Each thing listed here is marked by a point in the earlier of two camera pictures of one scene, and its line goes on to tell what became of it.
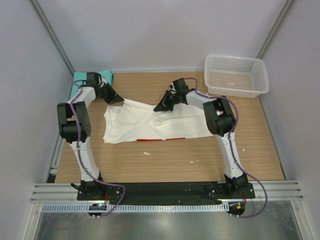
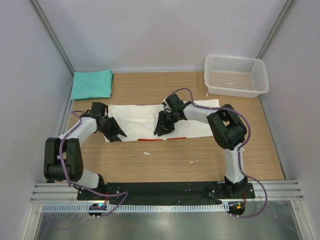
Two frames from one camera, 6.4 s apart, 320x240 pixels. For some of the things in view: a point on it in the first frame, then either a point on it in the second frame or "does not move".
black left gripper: x=114 y=97 to x=114 y=129
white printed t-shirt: x=134 y=121 does not move
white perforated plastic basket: x=235 y=76 does not move
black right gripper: x=164 y=105 to x=159 y=128
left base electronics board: x=98 y=206 does not move
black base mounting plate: x=169 y=190 does not move
